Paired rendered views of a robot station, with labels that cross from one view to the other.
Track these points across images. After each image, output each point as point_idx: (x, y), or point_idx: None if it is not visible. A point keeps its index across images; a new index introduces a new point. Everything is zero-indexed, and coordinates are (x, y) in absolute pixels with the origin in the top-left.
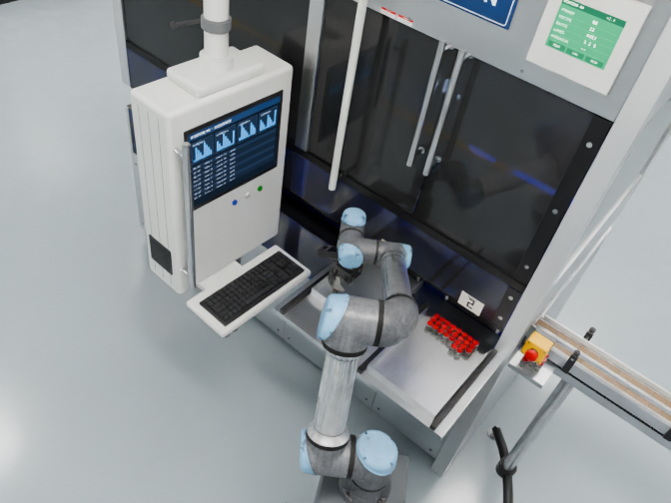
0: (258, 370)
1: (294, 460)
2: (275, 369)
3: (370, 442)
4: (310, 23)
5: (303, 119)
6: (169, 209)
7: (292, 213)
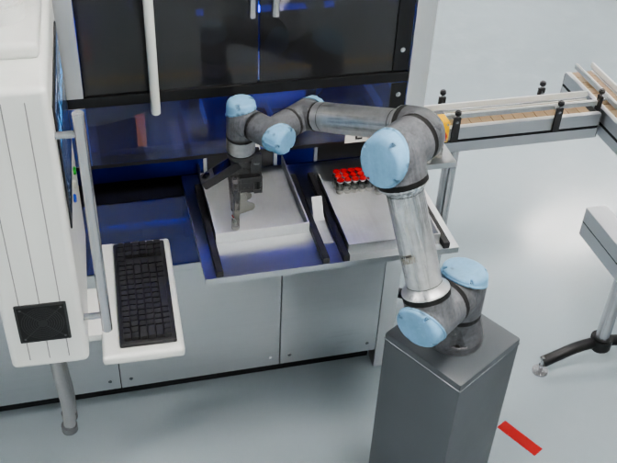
0: (129, 444)
1: None
2: (143, 427)
3: (457, 269)
4: None
5: (66, 57)
6: (58, 232)
7: None
